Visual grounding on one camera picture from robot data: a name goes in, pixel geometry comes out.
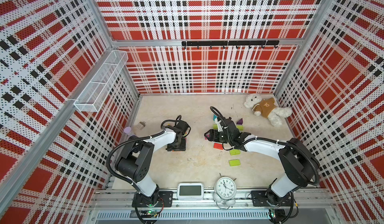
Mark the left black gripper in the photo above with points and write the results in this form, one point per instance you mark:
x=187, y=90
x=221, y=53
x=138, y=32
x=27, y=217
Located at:
x=182, y=146

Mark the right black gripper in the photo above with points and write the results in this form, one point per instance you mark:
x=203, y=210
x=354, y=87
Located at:
x=213, y=133

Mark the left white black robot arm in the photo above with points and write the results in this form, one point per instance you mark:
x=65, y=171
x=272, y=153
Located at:
x=130, y=161

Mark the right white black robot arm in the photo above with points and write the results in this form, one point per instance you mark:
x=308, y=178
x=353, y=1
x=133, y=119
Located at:
x=300, y=165

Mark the red block centre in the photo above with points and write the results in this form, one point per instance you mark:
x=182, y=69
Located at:
x=218, y=146

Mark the green block lower right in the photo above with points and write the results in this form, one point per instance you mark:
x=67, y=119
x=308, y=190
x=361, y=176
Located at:
x=234, y=152

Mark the green block near purple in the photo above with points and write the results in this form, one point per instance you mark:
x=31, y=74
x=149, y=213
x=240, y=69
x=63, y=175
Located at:
x=240, y=127

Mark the green block front right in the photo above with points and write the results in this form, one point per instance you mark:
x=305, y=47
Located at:
x=234, y=163

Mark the small brown white object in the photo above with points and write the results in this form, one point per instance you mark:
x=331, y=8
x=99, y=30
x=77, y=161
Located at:
x=141, y=125

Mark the white analog alarm clock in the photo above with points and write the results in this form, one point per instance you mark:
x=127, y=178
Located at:
x=225, y=191

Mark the white teddy bear brown shirt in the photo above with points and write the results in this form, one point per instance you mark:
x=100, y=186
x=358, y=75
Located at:
x=267, y=109

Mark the white digital display device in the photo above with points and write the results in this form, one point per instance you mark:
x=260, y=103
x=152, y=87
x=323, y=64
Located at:
x=190, y=191

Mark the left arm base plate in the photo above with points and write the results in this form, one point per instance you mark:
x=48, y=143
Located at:
x=162, y=198

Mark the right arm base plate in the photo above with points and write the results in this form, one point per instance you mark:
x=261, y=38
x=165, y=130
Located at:
x=261, y=199

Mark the white wire mesh basket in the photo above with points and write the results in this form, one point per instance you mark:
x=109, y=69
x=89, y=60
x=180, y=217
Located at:
x=102, y=80

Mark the black hook rail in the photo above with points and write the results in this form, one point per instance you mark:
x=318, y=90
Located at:
x=261, y=43

